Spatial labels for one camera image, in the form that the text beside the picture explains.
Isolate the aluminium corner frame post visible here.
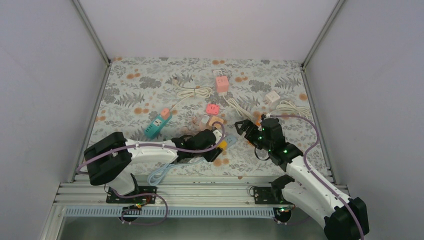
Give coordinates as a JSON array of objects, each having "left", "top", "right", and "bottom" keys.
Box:
[{"left": 301, "top": 0, "right": 346, "bottom": 72}]

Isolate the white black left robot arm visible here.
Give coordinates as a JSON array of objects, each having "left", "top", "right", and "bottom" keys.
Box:
[{"left": 78, "top": 128, "right": 224, "bottom": 203}]

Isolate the orange power strip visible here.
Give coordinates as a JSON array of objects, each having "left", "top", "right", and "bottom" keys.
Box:
[{"left": 253, "top": 118, "right": 263, "bottom": 149}]

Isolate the white power strip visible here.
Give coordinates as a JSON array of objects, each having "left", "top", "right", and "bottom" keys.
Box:
[{"left": 212, "top": 69, "right": 224, "bottom": 77}]

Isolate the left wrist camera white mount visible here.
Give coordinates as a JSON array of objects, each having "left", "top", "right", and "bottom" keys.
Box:
[{"left": 212, "top": 129, "right": 223, "bottom": 144}]

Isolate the yellow cube socket adapter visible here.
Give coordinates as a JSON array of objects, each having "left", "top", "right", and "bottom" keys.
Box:
[{"left": 217, "top": 140, "right": 229, "bottom": 151}]

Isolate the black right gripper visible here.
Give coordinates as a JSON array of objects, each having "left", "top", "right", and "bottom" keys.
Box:
[{"left": 235, "top": 119, "right": 272, "bottom": 152}]

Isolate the blue power strip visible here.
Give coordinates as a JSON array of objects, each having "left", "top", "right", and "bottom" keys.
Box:
[{"left": 223, "top": 134, "right": 238, "bottom": 148}]

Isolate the pink coiled cable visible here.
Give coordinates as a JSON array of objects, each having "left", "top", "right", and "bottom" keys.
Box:
[{"left": 180, "top": 115, "right": 203, "bottom": 137}]

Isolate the salmon plug on teal strip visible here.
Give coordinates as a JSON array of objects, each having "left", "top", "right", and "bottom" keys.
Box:
[{"left": 160, "top": 108, "right": 171, "bottom": 121}]

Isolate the white power strip cable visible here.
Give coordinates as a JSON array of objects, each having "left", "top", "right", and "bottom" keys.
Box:
[{"left": 170, "top": 76, "right": 213, "bottom": 112}]

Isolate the pink cube socket adapter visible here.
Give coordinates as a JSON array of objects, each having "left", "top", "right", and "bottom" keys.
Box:
[{"left": 215, "top": 75, "right": 230, "bottom": 93}]

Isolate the teal power strip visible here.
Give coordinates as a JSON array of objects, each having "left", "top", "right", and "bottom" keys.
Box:
[{"left": 144, "top": 114, "right": 172, "bottom": 140}]

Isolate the floral patterned table mat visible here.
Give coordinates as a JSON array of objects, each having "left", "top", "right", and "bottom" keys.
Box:
[{"left": 89, "top": 57, "right": 328, "bottom": 176}]

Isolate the left aluminium corner post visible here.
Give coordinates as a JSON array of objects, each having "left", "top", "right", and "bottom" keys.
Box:
[{"left": 71, "top": 0, "right": 111, "bottom": 66}]

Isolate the white small charger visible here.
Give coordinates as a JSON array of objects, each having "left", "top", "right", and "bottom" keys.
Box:
[{"left": 200, "top": 115, "right": 210, "bottom": 125}]

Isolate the beige cube socket adapter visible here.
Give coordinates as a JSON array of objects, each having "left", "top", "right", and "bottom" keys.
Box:
[{"left": 207, "top": 115, "right": 225, "bottom": 130}]

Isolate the white cube socket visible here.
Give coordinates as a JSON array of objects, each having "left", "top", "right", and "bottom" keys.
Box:
[{"left": 263, "top": 90, "right": 281, "bottom": 106}]

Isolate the aluminium rail base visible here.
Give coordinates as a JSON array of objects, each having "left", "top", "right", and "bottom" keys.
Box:
[{"left": 52, "top": 175, "right": 354, "bottom": 220}]

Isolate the round pink power socket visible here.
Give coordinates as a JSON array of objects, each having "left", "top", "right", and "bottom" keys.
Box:
[{"left": 198, "top": 122, "right": 209, "bottom": 131}]

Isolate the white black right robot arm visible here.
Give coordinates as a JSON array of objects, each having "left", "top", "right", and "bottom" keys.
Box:
[{"left": 234, "top": 114, "right": 370, "bottom": 240}]

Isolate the pink plug adapter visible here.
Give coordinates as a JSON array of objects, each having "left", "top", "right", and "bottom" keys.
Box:
[{"left": 205, "top": 103, "right": 220, "bottom": 116}]

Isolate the blue coiled cable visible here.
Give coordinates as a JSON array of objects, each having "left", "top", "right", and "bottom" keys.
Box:
[{"left": 146, "top": 157, "right": 206, "bottom": 186}]

